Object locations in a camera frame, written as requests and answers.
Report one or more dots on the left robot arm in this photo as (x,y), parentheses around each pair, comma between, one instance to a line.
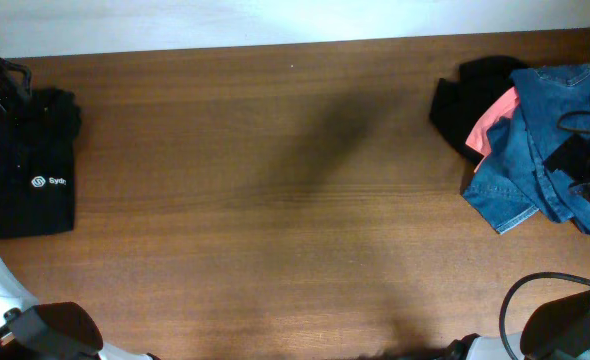
(30,329)

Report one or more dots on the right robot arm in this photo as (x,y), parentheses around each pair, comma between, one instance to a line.
(408,274)

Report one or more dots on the black t-shirt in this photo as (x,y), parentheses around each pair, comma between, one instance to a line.
(37,166)

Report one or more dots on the pink paper tag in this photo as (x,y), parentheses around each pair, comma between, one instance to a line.
(502,109)

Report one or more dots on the blue denim jeans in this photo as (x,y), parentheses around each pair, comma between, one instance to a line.
(514,182)

